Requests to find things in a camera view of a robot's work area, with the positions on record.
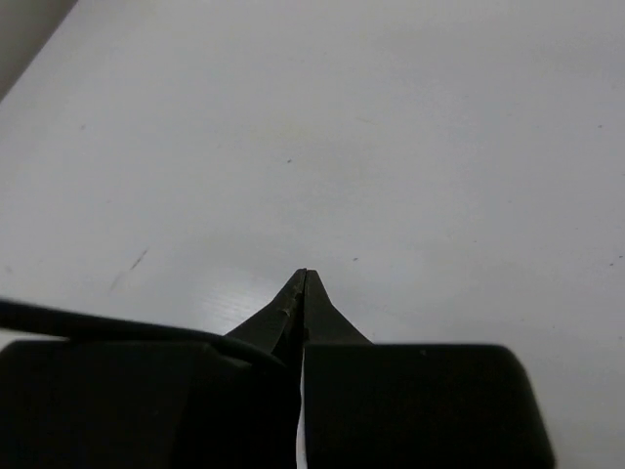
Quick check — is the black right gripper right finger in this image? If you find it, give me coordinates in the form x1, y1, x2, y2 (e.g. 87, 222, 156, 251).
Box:
303, 271, 557, 468

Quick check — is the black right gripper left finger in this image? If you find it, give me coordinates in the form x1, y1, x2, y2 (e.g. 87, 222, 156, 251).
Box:
1, 270, 306, 468

